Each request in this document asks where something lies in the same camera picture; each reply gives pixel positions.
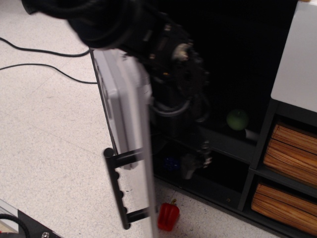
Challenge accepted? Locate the grey water dispenser panel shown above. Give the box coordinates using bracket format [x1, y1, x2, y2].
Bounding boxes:
[95, 51, 138, 171]

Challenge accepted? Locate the lower black floor cable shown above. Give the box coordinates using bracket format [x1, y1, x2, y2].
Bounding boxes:
[0, 63, 98, 84]

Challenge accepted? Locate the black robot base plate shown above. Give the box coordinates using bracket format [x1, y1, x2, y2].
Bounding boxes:
[0, 210, 62, 238]

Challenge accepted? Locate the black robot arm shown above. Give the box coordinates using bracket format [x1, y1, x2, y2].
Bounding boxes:
[23, 0, 209, 137]

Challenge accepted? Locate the grey toy fridge door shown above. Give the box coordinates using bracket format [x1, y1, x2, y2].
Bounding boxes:
[91, 50, 159, 238]

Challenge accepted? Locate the black fridge door handle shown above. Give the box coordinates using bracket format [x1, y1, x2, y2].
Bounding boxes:
[103, 148, 150, 230]

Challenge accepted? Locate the green toy apple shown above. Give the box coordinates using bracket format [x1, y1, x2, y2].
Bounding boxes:
[226, 109, 250, 131]

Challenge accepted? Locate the upper black floor cable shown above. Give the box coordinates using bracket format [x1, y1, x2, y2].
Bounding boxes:
[0, 37, 90, 58]

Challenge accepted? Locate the white countertop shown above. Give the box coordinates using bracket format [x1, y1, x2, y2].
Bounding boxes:
[271, 0, 317, 112]

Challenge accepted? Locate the blue toy item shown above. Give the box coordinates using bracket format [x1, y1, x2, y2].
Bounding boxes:
[163, 157, 180, 172]

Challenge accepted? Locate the black floor cable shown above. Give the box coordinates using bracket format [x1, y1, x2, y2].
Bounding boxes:
[0, 37, 90, 58]
[0, 63, 98, 84]

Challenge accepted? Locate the red toy bell pepper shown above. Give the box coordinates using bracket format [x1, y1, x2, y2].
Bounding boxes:
[158, 199, 180, 232]

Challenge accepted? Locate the dark grey fridge cabinet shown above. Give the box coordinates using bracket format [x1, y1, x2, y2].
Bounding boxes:
[149, 0, 314, 238]

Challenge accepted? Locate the black caster wheel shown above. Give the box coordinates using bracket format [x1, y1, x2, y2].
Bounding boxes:
[21, 0, 38, 15]

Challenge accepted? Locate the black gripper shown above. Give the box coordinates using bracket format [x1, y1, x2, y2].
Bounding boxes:
[151, 109, 212, 179]

